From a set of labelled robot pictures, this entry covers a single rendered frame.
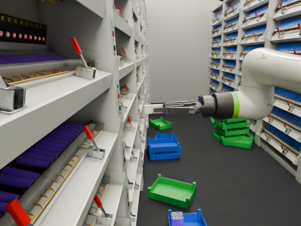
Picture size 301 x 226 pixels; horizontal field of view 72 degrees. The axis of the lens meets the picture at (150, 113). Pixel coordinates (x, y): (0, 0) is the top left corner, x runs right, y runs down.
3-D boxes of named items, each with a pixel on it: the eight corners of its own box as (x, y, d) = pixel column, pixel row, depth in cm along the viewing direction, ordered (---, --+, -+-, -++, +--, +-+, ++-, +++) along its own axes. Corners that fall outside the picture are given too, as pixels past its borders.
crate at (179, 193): (195, 191, 154) (195, 182, 152) (188, 209, 137) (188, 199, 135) (159, 182, 167) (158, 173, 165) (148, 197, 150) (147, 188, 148)
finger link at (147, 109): (163, 112, 72) (163, 113, 71) (144, 113, 72) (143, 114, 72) (163, 104, 71) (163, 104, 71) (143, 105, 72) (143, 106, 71)
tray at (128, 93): (135, 100, 138) (139, 80, 134) (120, 134, 80) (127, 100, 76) (105, 93, 137) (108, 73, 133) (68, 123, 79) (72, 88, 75)
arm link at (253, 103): (277, 124, 67) (261, 112, 77) (284, 87, 62) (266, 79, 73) (233, 126, 68) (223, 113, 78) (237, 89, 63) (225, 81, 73)
